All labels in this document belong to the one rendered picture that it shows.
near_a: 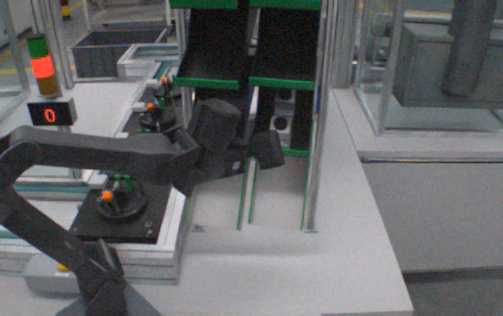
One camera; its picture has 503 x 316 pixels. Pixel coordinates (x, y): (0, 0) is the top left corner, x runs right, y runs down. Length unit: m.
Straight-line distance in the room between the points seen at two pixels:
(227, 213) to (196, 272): 0.19
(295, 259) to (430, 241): 1.03
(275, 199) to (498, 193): 1.21
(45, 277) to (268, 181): 0.59
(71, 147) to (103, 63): 2.51
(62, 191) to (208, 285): 0.54
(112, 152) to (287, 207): 0.56
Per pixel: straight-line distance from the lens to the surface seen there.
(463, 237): 2.09
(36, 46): 1.12
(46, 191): 1.35
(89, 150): 0.55
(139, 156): 0.56
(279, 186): 1.02
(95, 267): 0.66
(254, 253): 1.13
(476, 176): 1.87
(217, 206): 1.02
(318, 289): 1.06
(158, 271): 1.04
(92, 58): 3.06
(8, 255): 1.17
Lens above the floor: 1.68
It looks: 33 degrees down
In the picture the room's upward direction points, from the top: straight up
